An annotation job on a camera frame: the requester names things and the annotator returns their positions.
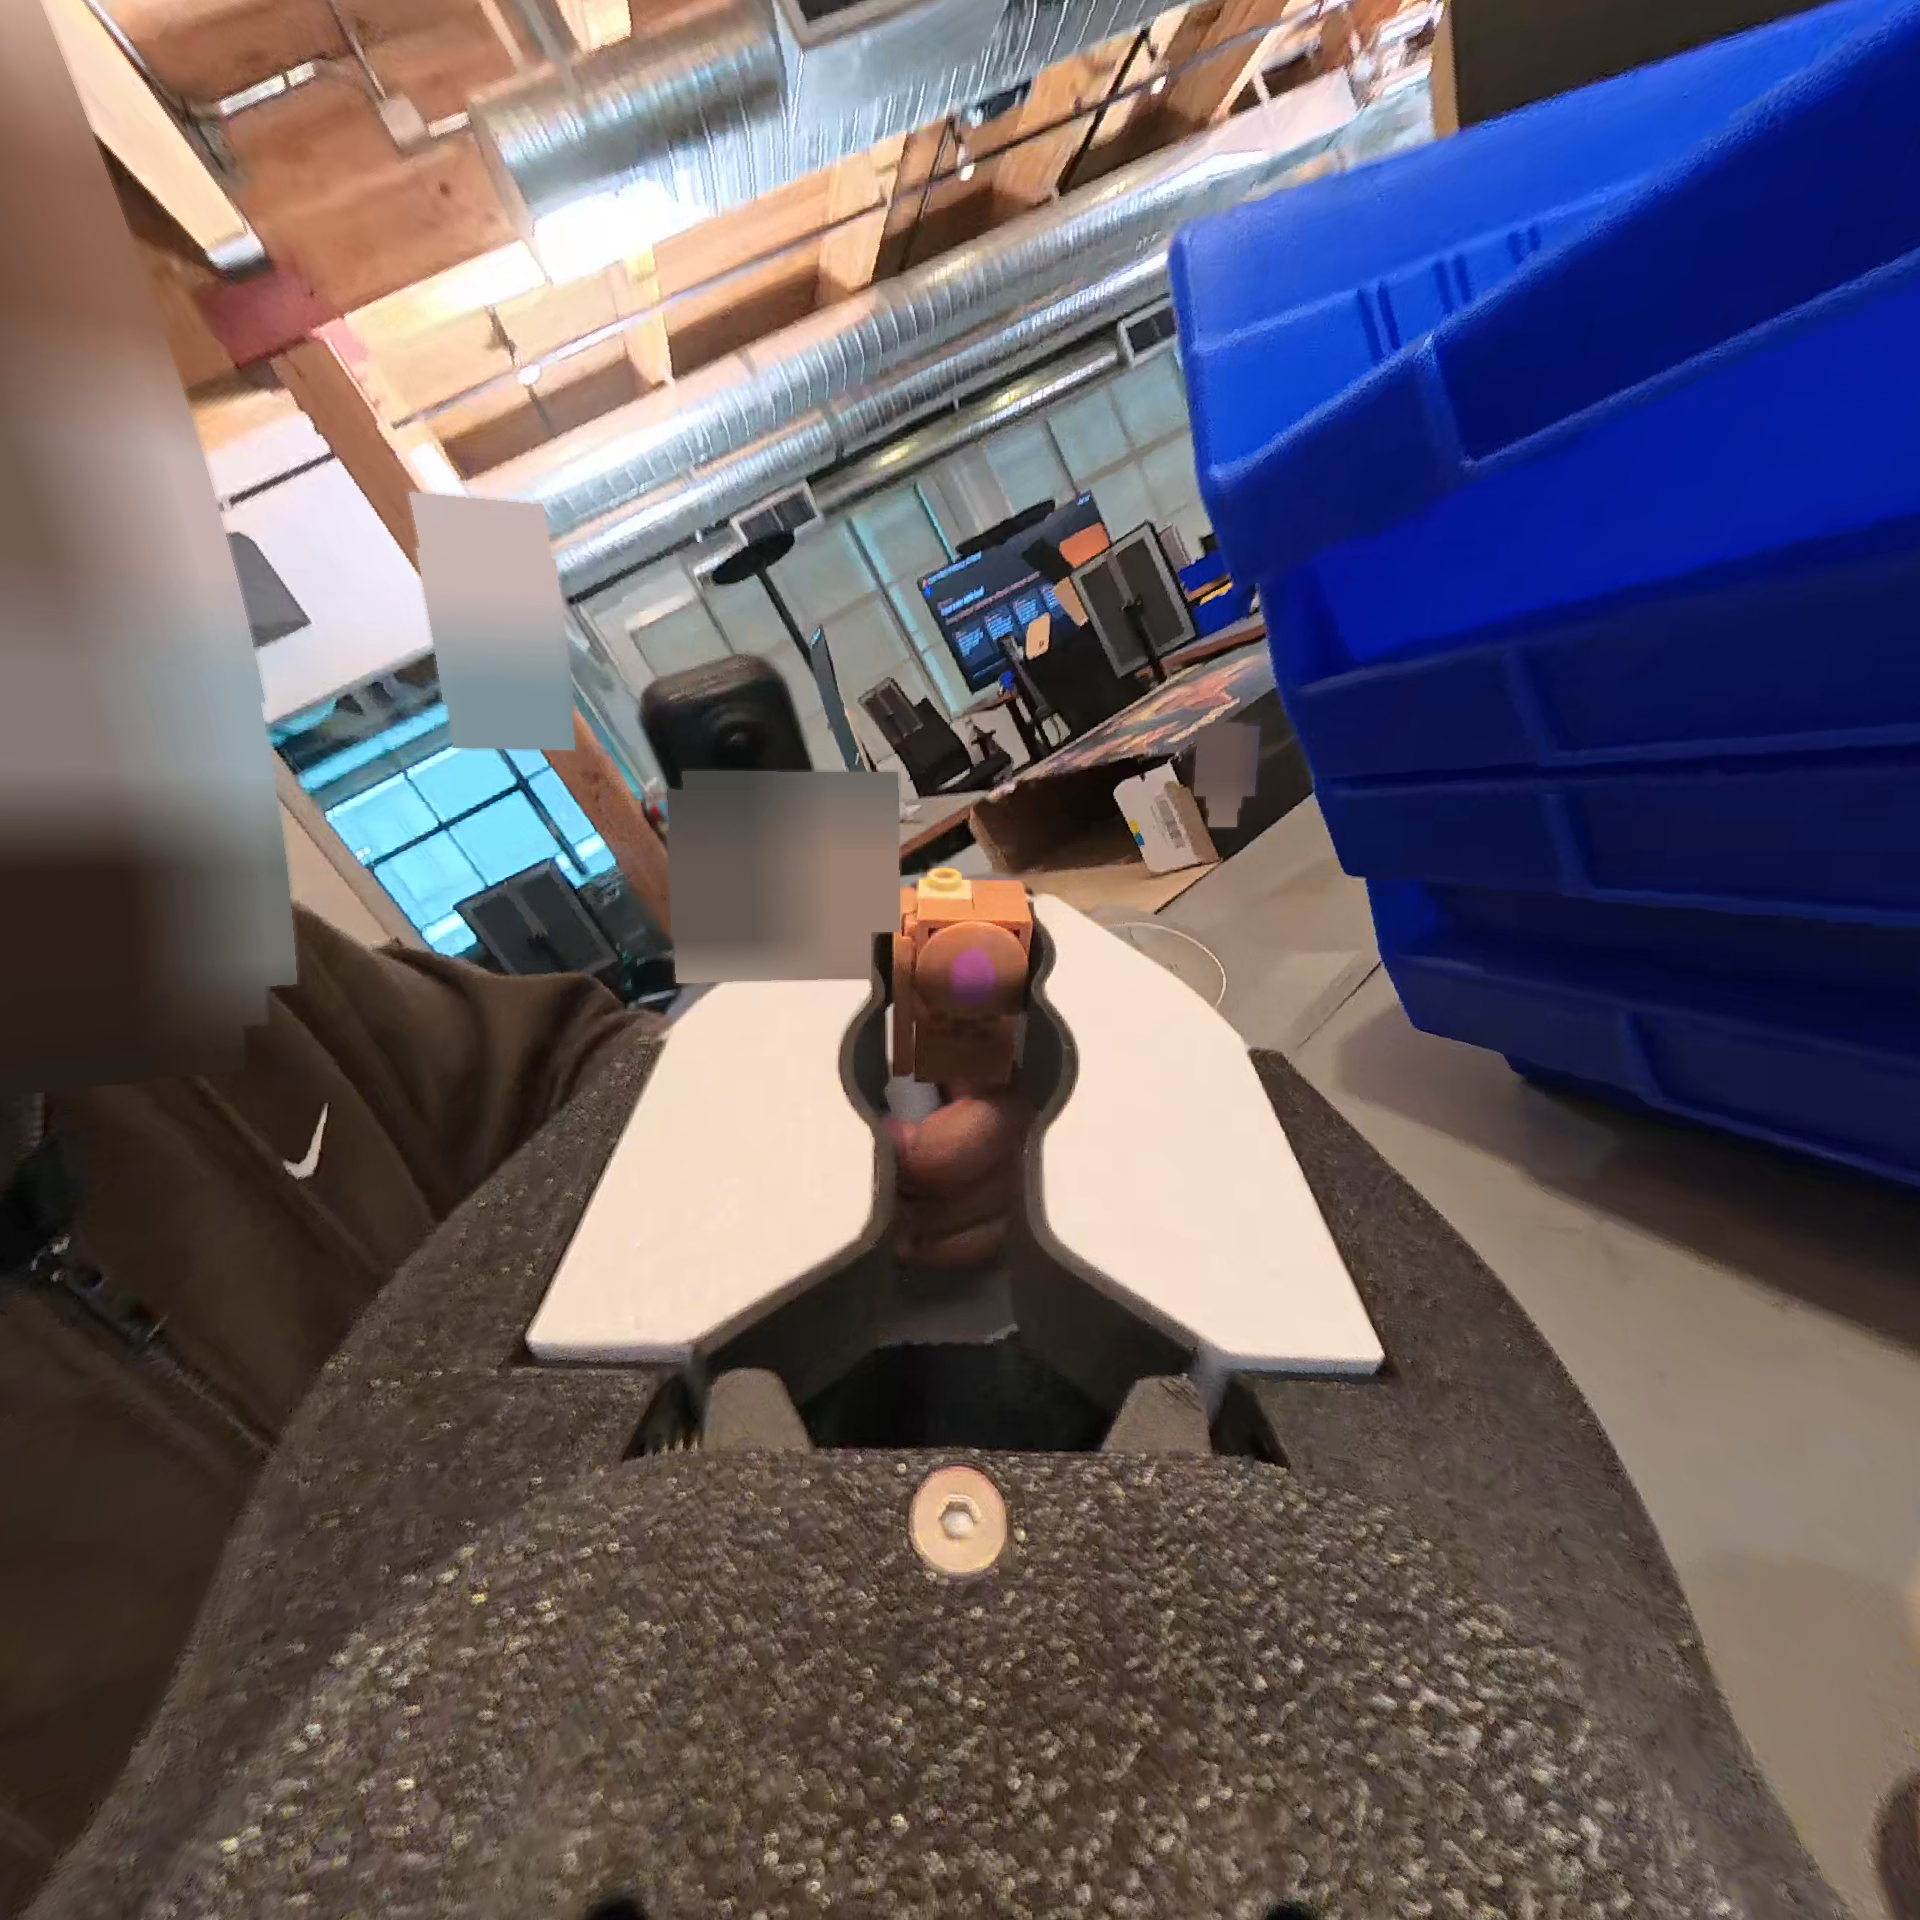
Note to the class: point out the black computer monitor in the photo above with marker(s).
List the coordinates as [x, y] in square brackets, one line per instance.
[1006, 617]

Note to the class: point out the colourful printed toy box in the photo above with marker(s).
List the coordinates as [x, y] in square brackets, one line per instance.
[1141, 781]

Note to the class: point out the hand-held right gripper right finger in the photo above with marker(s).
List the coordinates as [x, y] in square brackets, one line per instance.
[1187, 1171]

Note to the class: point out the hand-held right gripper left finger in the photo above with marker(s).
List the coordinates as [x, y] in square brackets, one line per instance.
[721, 1186]

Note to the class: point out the grey desk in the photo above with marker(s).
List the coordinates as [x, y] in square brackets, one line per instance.
[1681, 1320]

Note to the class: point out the person's brown jacket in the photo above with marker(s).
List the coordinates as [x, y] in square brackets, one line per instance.
[210, 1290]

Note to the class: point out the person's left hand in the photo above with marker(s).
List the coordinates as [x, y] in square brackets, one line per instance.
[966, 1171]

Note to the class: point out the small orange brick assembly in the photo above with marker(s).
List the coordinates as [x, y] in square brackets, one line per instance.
[971, 977]

